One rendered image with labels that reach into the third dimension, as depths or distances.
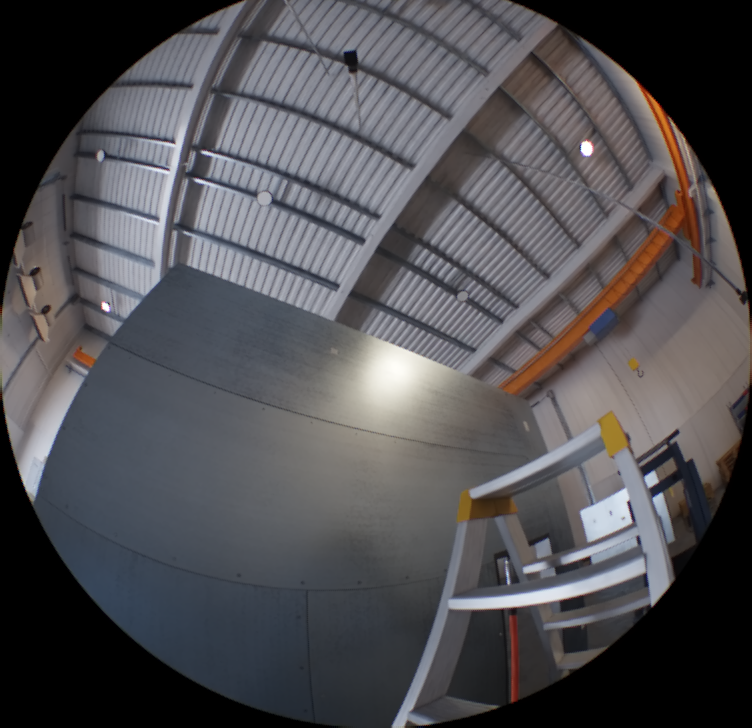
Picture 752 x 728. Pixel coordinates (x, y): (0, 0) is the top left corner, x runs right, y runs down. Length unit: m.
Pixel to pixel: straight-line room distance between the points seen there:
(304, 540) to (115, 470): 0.56
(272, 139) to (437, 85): 3.57
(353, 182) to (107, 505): 6.05
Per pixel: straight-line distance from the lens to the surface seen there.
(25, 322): 10.99
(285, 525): 0.79
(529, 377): 8.98
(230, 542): 0.76
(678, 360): 11.89
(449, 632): 0.52
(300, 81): 6.24
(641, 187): 9.39
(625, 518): 7.09
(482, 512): 0.58
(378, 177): 6.03
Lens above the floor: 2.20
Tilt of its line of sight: 45 degrees up
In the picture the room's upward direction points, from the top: 4 degrees counter-clockwise
